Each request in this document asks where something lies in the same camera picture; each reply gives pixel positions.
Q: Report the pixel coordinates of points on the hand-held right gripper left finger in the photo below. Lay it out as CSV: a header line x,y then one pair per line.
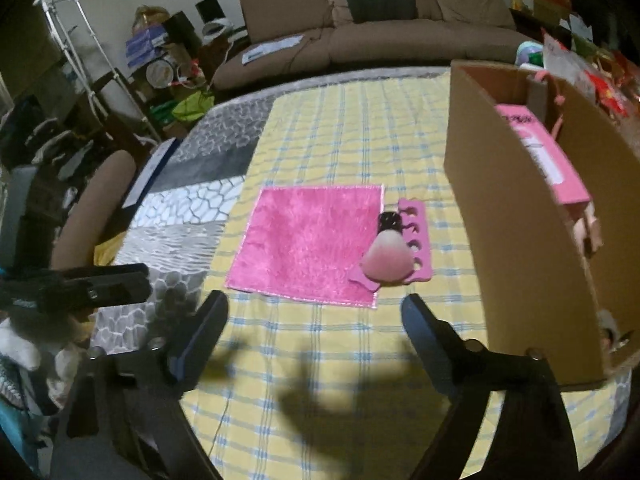
x,y
185,355

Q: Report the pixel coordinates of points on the pink fluffy cloth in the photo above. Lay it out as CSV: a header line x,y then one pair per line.
x,y
305,245

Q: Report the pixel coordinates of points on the pink makeup brush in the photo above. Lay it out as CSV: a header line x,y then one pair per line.
x,y
385,260

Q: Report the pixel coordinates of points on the green bag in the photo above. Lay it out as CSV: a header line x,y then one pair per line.
x,y
192,107

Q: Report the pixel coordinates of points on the yellow bag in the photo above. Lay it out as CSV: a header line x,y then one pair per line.
x,y
110,250

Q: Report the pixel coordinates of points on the pink printed carton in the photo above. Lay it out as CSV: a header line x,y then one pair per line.
x,y
550,160

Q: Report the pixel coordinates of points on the blue boxes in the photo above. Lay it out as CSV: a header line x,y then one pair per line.
x,y
145,47

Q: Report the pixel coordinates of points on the yellow plaid cloth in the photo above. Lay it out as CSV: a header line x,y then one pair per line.
x,y
350,140

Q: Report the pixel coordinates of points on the black cushion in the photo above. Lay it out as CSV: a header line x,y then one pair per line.
x,y
382,2

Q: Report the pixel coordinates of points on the cardboard box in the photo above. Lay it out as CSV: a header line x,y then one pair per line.
x,y
510,235

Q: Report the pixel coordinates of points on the white paper on sofa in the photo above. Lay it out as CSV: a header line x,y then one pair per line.
x,y
272,49

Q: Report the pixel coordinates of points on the grey patterned blanket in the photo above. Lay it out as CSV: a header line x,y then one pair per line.
x,y
200,160

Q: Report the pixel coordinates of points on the pink toe separator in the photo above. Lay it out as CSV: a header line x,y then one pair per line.
x,y
417,260

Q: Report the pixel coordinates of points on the pile of colourful packages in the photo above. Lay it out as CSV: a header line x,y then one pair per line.
x,y
590,35

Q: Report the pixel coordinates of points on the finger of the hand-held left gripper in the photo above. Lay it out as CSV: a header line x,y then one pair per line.
x,y
115,285

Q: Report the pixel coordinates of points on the brown sofa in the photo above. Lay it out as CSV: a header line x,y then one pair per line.
x,y
390,40

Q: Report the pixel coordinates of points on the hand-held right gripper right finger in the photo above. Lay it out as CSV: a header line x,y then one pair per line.
x,y
425,340

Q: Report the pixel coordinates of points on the round white container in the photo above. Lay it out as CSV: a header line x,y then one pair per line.
x,y
160,74

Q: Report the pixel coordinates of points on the white metal rack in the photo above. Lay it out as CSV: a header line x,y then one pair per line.
x,y
95,80

